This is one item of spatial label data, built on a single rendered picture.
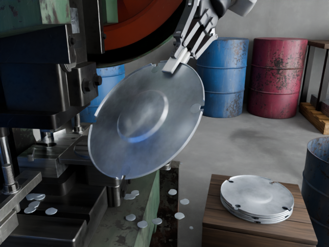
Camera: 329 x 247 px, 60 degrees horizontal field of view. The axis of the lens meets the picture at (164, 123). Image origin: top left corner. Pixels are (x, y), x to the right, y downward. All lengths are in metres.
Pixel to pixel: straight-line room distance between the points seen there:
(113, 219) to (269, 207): 0.71
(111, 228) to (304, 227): 0.78
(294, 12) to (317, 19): 0.29
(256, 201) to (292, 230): 0.16
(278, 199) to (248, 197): 0.12
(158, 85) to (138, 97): 0.05
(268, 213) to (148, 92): 0.73
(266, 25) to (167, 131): 3.50
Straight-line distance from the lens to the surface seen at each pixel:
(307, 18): 4.10
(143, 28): 0.95
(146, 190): 0.77
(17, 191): 0.63
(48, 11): 0.48
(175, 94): 0.59
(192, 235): 1.62
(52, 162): 0.68
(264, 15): 3.97
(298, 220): 1.25
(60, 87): 0.61
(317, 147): 1.75
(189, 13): 0.66
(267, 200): 1.25
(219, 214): 1.19
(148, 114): 0.59
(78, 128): 0.88
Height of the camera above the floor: 1.06
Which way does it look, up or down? 20 degrees down
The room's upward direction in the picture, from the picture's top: straight up
